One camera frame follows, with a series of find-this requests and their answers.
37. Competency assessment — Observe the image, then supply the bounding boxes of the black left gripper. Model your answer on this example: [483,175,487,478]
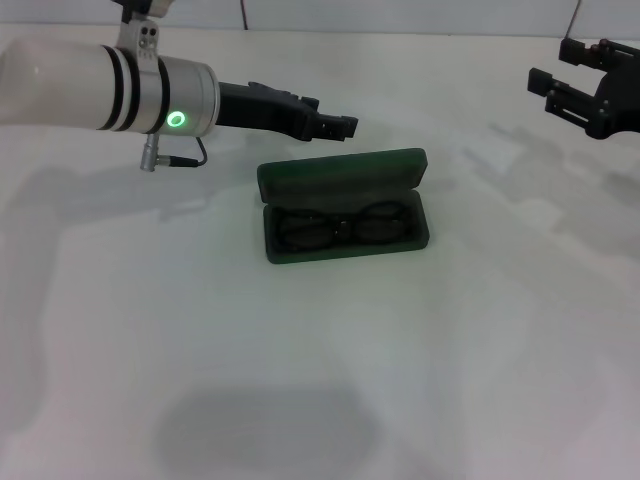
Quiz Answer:
[217,81,361,144]

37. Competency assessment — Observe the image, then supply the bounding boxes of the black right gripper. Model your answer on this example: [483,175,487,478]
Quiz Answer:
[527,37,640,142]

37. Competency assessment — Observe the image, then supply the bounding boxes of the green glasses case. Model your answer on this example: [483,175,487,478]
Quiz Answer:
[256,147,432,266]

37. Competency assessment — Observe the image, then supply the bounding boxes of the black glasses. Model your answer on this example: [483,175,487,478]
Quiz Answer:
[273,200,412,251]

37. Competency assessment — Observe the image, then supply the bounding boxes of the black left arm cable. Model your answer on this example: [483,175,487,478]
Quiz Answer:
[139,135,209,172]

